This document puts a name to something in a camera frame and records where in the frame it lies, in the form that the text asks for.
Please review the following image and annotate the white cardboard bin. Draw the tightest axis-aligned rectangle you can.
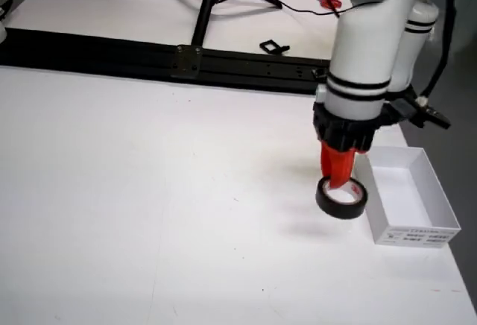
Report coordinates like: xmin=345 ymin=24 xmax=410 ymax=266
xmin=352 ymin=145 xmax=462 ymax=247

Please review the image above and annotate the small black plastic clip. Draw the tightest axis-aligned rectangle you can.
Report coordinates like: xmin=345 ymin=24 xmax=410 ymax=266
xmin=259 ymin=40 xmax=291 ymax=54

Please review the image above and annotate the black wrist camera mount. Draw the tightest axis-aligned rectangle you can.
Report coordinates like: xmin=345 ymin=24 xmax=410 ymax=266
xmin=385 ymin=85 xmax=452 ymax=130

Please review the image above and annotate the black tape roll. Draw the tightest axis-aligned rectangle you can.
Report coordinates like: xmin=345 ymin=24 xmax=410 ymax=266
xmin=315 ymin=175 xmax=369 ymax=221

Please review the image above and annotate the black camera tripod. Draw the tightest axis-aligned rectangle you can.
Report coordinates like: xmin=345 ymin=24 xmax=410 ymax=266
xmin=162 ymin=0 xmax=283 ymax=47

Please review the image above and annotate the grey rail joint plate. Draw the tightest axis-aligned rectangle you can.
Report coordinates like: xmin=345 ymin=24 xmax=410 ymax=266
xmin=170 ymin=44 xmax=204 ymax=80

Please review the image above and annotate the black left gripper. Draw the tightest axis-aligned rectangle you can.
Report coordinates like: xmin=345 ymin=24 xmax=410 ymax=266
xmin=312 ymin=99 xmax=397 ymax=192

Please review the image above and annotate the black aluminium rail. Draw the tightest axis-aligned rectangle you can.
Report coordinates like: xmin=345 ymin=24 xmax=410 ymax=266
xmin=0 ymin=26 xmax=331 ymax=97

